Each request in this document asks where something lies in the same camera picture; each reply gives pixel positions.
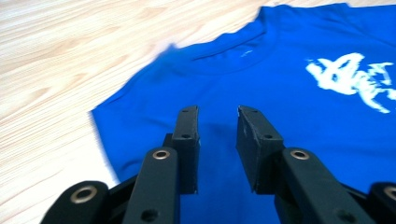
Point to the blue t-shirt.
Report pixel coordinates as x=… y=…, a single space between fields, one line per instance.
x=280 y=140

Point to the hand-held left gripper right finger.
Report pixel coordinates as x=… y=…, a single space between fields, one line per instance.
x=257 y=149

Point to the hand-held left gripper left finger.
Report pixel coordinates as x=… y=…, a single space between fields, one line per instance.
x=188 y=149

